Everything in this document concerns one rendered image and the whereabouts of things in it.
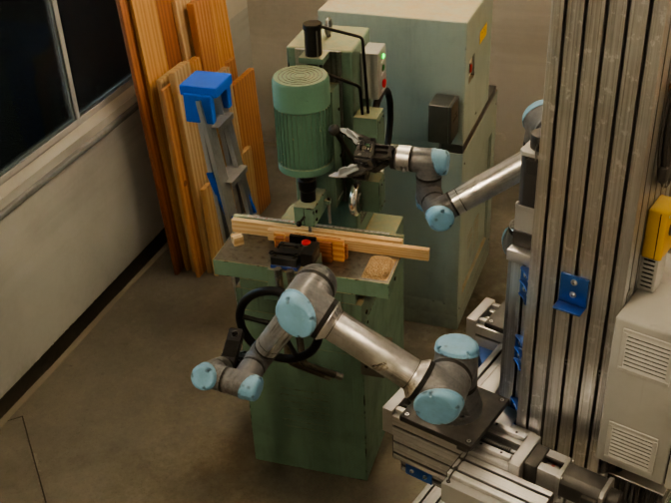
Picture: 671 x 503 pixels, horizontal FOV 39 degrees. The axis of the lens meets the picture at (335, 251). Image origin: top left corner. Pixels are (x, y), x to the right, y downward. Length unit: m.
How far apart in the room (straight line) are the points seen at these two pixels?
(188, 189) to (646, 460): 2.64
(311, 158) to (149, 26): 1.57
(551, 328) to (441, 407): 0.36
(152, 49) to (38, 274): 1.10
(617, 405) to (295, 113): 1.24
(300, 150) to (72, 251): 1.62
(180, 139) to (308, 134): 1.56
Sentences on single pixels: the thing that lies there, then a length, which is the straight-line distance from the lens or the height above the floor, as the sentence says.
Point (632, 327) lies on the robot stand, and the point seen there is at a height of 1.22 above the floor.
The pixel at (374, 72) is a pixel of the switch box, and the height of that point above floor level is 1.42.
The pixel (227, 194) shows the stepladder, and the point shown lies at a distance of 3.98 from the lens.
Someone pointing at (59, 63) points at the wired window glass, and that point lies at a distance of 4.21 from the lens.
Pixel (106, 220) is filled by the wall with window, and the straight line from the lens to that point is 4.50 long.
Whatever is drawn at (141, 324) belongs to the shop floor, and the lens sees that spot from 4.48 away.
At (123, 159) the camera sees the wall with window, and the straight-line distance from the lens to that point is 4.55.
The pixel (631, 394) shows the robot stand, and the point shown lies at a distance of 2.50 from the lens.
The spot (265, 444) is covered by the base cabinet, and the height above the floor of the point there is 0.09.
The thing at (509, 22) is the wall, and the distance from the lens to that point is 5.14.
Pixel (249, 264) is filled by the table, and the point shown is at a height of 0.90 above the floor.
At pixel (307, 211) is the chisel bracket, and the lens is 3.10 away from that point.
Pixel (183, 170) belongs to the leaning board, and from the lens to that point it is 4.47.
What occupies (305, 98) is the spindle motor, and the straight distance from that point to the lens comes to 2.88.
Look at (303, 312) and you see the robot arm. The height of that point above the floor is 1.21.
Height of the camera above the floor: 2.63
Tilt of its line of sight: 33 degrees down
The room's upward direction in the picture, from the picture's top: 3 degrees counter-clockwise
